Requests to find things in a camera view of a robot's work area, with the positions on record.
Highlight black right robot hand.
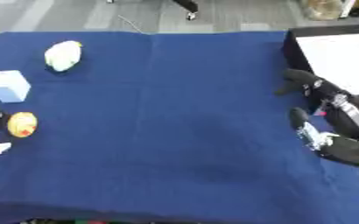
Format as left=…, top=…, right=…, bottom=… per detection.
left=274, top=68, right=359, bottom=167

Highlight yellow toy fruit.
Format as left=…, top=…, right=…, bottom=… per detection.
left=6, top=111, right=40, bottom=138

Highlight black box white inside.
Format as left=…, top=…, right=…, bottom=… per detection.
left=280, top=24, right=359, bottom=97

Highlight light blue block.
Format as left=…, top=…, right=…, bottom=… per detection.
left=0, top=69, right=32, bottom=104

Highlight white green toy vegetable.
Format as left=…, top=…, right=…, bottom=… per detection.
left=43, top=39, right=85, bottom=73

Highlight tan bag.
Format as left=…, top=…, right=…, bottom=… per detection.
left=303, top=0, right=348, bottom=21

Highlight black chair leg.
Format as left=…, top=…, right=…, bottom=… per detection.
left=172, top=0, right=201, bottom=21

